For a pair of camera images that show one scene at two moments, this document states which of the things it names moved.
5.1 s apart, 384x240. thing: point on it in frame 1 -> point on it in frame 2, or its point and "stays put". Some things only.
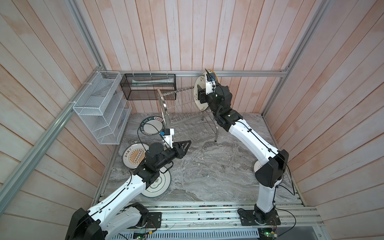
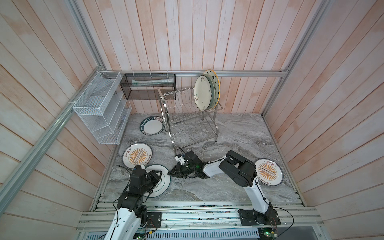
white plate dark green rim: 152,125 stays put
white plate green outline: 159,186 stays put
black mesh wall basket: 144,86 stays put
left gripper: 178,148 -> 154,177
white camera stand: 210,84 -> 179,158
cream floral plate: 200,81 stays put
